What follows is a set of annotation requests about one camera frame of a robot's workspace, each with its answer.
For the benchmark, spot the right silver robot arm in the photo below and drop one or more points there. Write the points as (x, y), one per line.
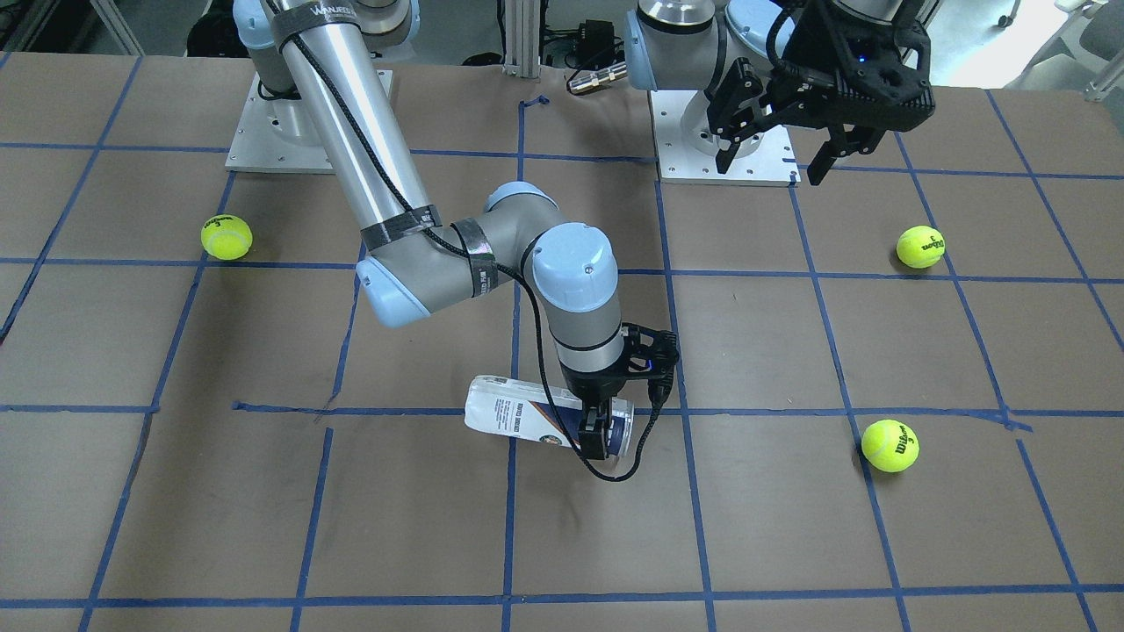
(318, 55)

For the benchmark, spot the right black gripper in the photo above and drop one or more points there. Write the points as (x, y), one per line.
(587, 384)

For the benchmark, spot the tennis ball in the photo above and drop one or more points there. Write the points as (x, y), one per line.
(226, 237)
(890, 446)

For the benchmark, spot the clear tennis ball can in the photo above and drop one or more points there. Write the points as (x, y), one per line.
(514, 408)

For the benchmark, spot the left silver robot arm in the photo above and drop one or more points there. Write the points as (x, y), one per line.
(671, 49)

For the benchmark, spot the tennis ball base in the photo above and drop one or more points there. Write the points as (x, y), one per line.
(920, 247)

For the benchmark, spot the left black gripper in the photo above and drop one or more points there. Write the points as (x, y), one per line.
(797, 46)

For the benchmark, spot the aluminium frame post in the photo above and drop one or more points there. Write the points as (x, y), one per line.
(522, 26)

